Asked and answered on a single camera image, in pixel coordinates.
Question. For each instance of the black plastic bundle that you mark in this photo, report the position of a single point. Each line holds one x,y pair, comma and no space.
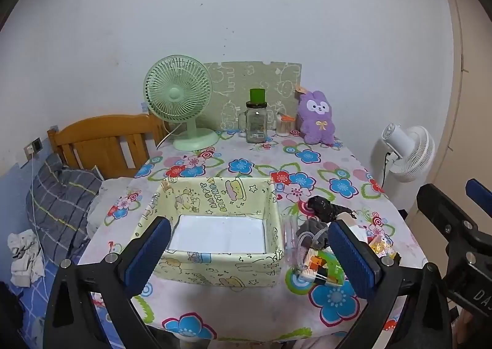
326,206

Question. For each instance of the white crumpled cloth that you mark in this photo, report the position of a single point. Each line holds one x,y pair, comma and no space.
23,256

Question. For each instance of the yellow cartoon storage box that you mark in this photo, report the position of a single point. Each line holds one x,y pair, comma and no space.
215,191

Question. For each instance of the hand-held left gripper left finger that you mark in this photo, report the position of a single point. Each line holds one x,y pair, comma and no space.
150,253

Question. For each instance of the purple plush bunny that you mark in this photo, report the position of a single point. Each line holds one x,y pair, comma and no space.
317,118

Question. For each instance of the grey fabric pouch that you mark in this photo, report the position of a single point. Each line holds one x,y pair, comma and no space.
313,228

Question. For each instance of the wooden bed headboard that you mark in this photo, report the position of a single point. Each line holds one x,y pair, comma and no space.
96,129

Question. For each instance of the green desk fan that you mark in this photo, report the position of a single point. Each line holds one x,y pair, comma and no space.
175,95

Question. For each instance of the dark cloth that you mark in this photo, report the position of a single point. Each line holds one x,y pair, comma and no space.
9,314

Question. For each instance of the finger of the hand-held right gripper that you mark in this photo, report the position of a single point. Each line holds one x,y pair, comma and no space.
478,195
446,214

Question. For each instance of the yellow cartoon bear packet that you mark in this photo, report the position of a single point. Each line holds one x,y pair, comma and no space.
378,245

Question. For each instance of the green cartoon patterned board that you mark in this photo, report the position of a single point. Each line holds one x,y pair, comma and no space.
238,79

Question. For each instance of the beige door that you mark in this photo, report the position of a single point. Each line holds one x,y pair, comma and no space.
472,102

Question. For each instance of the glass jar mug green lid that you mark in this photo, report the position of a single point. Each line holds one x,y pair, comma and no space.
255,122

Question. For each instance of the wall outlet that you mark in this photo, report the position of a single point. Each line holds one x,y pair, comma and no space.
36,145

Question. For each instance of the blue checked bedsheet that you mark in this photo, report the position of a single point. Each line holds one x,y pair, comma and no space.
38,303

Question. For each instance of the colourful green edged packet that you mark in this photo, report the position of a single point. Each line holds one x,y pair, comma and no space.
319,268

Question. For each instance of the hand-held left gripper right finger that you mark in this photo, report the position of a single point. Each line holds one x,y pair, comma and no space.
353,260

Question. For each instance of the grey plaid pillow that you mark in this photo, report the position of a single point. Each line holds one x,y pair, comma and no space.
61,195

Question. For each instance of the clear plastic case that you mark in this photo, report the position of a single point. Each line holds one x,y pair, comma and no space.
292,241

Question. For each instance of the cotton swab jar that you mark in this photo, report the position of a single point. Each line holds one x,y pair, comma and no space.
284,127

